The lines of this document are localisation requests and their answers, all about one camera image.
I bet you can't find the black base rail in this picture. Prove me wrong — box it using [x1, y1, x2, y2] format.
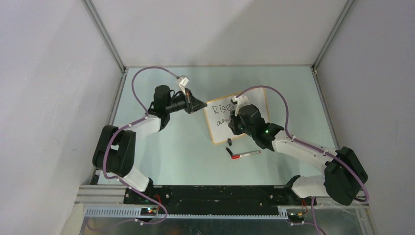
[123, 186, 311, 216]

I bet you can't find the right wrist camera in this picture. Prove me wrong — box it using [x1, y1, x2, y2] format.
[231, 95, 251, 116]

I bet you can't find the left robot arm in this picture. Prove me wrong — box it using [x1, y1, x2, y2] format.
[92, 85, 207, 204]

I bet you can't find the right controller board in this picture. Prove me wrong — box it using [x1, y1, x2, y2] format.
[288, 212, 307, 224]

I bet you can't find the yellow framed whiteboard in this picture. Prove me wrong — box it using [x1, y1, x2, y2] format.
[204, 88, 270, 144]

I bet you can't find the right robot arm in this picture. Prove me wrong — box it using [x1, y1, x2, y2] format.
[228, 104, 368, 206]

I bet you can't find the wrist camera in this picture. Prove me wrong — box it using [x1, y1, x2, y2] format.
[231, 95, 251, 116]
[176, 75, 189, 94]

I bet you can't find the red whiteboard marker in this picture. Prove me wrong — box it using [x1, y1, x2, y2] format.
[231, 150, 261, 159]

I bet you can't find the controller board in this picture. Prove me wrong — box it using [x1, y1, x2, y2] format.
[288, 212, 307, 224]
[140, 207, 158, 216]

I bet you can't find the left controller board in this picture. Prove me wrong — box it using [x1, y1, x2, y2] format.
[140, 207, 158, 216]

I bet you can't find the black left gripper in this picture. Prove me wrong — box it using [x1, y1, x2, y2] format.
[165, 88, 207, 115]

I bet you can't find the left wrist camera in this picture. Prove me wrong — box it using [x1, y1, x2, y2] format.
[176, 75, 189, 94]

